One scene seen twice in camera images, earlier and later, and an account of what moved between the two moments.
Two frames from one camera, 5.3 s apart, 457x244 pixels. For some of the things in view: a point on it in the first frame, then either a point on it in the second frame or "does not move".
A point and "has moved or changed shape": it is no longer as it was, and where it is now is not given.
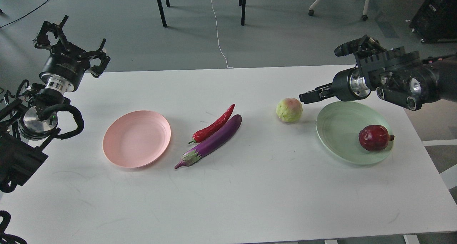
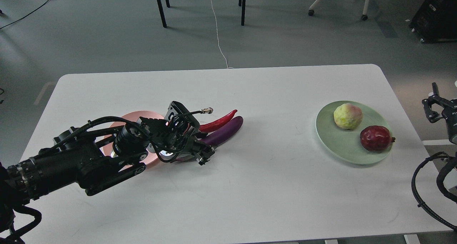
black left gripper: x=66 y=62 to x=174 y=138
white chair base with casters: x=364 y=16 does not move
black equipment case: x=436 y=21 does not move
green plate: x=338 y=125 does not move
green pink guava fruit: x=289 y=110 to x=347 y=116
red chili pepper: x=198 y=136 has moved or changed shape
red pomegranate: x=374 y=138 does not move
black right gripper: x=340 y=87 to x=450 y=114
